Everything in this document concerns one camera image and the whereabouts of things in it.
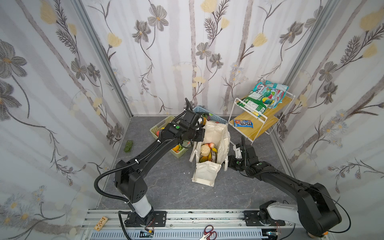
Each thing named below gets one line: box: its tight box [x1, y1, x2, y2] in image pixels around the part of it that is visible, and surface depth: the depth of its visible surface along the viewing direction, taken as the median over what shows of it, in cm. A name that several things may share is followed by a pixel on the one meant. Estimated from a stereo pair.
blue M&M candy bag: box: [233, 119, 254, 128], surface depth 95 cm
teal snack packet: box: [252, 80, 289, 109], surface depth 82 cm
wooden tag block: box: [94, 216, 109, 232], surface depth 73 cm
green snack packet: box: [237, 90, 272, 117], surface depth 79 cm
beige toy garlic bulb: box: [200, 144, 211, 157], surface depth 92 cm
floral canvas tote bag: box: [189, 120, 231, 187], surface depth 85 cm
